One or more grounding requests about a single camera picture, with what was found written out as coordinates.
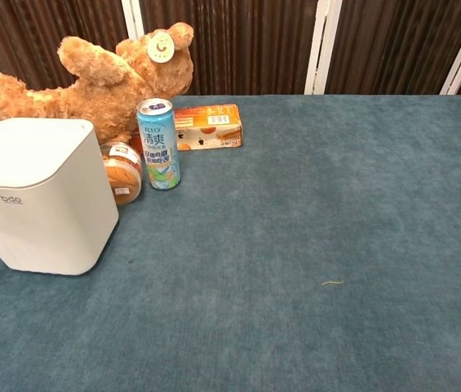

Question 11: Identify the orange snack box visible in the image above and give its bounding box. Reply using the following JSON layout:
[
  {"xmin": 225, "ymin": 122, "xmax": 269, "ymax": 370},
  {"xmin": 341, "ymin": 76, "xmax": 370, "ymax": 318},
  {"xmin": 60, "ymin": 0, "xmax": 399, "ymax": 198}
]
[{"xmin": 173, "ymin": 104, "xmax": 244, "ymax": 153}]

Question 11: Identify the blue RIO drink can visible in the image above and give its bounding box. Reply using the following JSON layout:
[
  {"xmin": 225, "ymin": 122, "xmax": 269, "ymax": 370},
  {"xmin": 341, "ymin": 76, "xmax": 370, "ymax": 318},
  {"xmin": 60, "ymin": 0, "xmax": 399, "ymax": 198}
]
[{"xmin": 136, "ymin": 97, "xmax": 183, "ymax": 190}]

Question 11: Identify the white plastic trash bin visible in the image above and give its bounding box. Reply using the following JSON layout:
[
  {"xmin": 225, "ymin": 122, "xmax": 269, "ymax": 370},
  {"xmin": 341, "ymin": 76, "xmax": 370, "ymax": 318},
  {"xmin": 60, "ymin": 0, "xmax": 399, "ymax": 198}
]
[{"xmin": 0, "ymin": 118, "xmax": 120, "ymax": 276}]

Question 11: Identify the teal blue table cloth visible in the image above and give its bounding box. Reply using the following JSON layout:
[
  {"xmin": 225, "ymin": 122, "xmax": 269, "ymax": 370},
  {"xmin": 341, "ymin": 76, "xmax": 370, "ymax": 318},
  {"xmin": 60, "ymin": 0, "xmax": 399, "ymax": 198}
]
[{"xmin": 0, "ymin": 94, "xmax": 461, "ymax": 392}]

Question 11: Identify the clear tub of orange snacks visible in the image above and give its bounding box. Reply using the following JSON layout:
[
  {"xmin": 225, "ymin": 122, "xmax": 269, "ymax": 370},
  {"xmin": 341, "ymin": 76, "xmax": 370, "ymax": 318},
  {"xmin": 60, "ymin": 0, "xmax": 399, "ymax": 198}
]
[{"xmin": 99, "ymin": 141, "xmax": 144, "ymax": 207}]

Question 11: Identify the dark brown screen panel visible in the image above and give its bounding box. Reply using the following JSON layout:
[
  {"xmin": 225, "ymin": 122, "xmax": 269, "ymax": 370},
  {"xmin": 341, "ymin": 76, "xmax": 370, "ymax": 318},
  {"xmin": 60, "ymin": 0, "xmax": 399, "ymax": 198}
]
[
  {"xmin": 0, "ymin": 0, "xmax": 129, "ymax": 89},
  {"xmin": 141, "ymin": 0, "xmax": 321, "ymax": 96},
  {"xmin": 325, "ymin": 0, "xmax": 461, "ymax": 96}
]

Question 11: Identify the round paper hang tag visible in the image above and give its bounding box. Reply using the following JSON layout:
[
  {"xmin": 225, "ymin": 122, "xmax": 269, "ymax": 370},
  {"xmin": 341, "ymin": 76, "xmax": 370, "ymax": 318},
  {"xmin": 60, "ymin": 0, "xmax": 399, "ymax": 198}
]
[{"xmin": 146, "ymin": 29, "xmax": 174, "ymax": 65}]

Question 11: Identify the brown plush teddy bear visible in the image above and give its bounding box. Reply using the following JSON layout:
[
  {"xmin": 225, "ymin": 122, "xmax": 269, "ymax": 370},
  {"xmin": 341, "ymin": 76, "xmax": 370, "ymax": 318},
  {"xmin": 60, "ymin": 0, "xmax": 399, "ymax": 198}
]
[{"xmin": 0, "ymin": 22, "xmax": 196, "ymax": 145}]

